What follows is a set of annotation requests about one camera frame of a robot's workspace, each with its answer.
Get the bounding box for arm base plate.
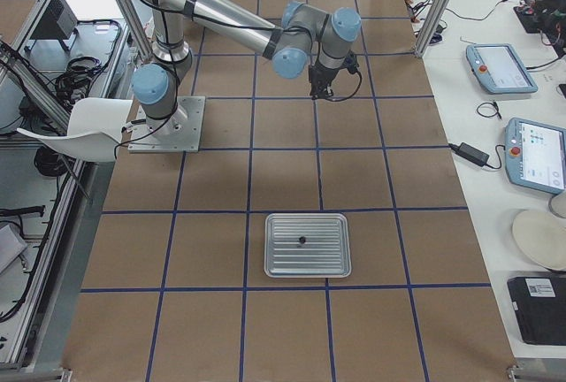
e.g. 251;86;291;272
127;96;206;153

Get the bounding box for black laptop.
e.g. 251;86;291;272
507;277;565;346

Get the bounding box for lower teach pendant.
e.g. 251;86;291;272
505;118;565;195

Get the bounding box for upper teach pendant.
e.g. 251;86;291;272
465;43;539;95

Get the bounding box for teach pendant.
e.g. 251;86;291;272
465;43;539;95
505;118;565;195

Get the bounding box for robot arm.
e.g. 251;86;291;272
144;0;361;101

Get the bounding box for black power adapter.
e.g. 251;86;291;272
448;142;489;167

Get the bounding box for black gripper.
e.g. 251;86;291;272
309;50;358;99

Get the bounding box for aluminium frame post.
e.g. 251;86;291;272
414;0;449;58

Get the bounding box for silver metal tray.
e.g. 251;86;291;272
264;213;352;279

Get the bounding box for white round plate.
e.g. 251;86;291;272
512;210;565;272

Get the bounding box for white chair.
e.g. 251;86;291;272
17;97;133;163

